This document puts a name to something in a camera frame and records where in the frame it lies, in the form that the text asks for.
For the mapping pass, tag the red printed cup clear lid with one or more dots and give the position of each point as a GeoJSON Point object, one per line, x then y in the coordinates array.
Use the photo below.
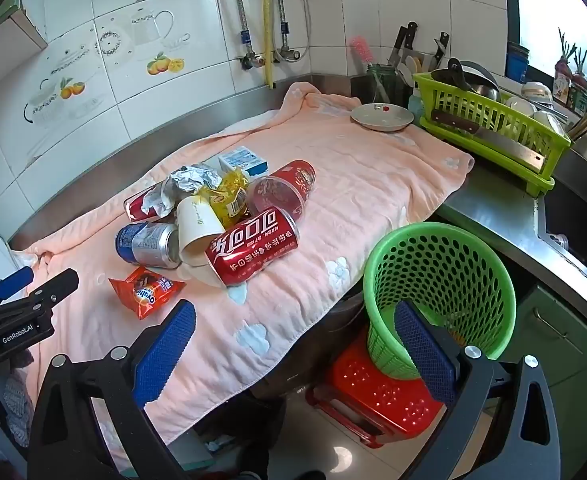
{"type": "Point", "coordinates": [293, 180]}

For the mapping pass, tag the pink bottle brush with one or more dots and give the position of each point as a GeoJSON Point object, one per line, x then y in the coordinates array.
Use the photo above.
{"type": "Point", "coordinates": [359, 50]}

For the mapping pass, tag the white ceramic bowl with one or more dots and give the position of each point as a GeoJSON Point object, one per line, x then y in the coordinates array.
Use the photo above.
{"type": "Point", "coordinates": [548, 122]}
{"type": "Point", "coordinates": [537, 92]}
{"type": "Point", "coordinates": [519, 105]}

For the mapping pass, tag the white paper cup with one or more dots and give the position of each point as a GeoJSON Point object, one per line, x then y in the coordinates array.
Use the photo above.
{"type": "Point", "coordinates": [196, 225]}

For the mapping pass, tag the green plastic dish rack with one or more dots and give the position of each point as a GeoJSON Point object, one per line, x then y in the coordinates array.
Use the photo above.
{"type": "Point", "coordinates": [513, 130]}

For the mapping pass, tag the bundle of chopsticks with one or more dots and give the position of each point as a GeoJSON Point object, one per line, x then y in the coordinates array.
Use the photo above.
{"type": "Point", "coordinates": [586, 122]}

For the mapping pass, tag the pink cloud print towel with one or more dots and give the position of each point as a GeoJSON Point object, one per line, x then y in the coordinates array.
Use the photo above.
{"type": "Point", "coordinates": [373, 185]}

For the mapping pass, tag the metal water valve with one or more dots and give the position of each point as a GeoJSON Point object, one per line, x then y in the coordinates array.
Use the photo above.
{"type": "Point", "coordinates": [286, 54]}
{"type": "Point", "coordinates": [252, 61]}

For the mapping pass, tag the steel pot with lid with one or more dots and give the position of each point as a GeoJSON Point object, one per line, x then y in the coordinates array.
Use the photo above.
{"type": "Point", "coordinates": [478, 80]}

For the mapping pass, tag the silver foil wrapper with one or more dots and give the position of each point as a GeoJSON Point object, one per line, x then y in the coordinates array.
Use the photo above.
{"type": "Point", "coordinates": [188, 180]}

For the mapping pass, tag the bottle with sprouting plant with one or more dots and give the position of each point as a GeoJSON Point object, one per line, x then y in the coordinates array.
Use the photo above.
{"type": "Point", "coordinates": [562, 77]}
{"type": "Point", "coordinates": [580, 90]}

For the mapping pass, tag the yellow snack wrapper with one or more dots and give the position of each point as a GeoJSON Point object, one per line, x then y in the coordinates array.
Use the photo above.
{"type": "Point", "coordinates": [228, 200]}

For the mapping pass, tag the yellow red label drink bottle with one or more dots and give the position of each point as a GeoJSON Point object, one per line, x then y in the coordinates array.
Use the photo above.
{"type": "Point", "coordinates": [136, 207]}

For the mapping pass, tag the green wall cabinet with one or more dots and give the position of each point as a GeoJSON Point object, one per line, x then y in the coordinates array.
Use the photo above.
{"type": "Point", "coordinates": [23, 27]}

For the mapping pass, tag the beige ceramic plate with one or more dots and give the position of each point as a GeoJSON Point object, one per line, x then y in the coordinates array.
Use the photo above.
{"type": "Point", "coordinates": [381, 116]}

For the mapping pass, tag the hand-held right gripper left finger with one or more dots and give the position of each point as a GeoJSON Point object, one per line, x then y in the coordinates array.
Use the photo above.
{"type": "Point", "coordinates": [166, 355]}

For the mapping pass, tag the blue plastic jar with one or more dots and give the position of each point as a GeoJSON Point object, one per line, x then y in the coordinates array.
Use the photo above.
{"type": "Point", "coordinates": [517, 62]}

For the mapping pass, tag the blue silver drink can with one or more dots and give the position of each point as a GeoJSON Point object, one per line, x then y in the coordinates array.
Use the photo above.
{"type": "Point", "coordinates": [143, 242]}

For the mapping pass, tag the green cabinet door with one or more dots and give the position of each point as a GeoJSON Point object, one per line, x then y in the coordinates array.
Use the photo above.
{"type": "Point", "coordinates": [563, 340]}

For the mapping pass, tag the blue white milk carton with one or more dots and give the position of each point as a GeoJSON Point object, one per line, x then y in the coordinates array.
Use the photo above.
{"type": "Point", "coordinates": [246, 160]}

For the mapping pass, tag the red plastic stool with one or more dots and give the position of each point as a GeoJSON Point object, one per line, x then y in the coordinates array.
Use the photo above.
{"type": "Point", "coordinates": [373, 390]}

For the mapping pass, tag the orange snack packet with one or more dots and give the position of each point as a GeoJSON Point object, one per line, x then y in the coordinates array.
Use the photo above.
{"type": "Point", "coordinates": [146, 290]}

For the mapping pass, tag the glass jar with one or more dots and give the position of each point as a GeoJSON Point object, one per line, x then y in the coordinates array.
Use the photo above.
{"type": "Point", "coordinates": [388, 82]}

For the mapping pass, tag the green plastic waste basket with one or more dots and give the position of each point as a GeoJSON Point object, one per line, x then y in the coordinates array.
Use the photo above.
{"type": "Point", "coordinates": [448, 270]}

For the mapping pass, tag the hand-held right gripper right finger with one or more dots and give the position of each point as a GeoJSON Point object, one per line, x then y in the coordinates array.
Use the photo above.
{"type": "Point", "coordinates": [423, 355]}

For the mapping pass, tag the red cola can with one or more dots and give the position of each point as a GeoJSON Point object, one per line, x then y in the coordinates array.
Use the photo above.
{"type": "Point", "coordinates": [253, 247]}

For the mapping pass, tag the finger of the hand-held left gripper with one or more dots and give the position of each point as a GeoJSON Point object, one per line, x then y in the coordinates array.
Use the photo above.
{"type": "Point", "coordinates": [14, 282]}
{"type": "Point", "coordinates": [56, 287]}

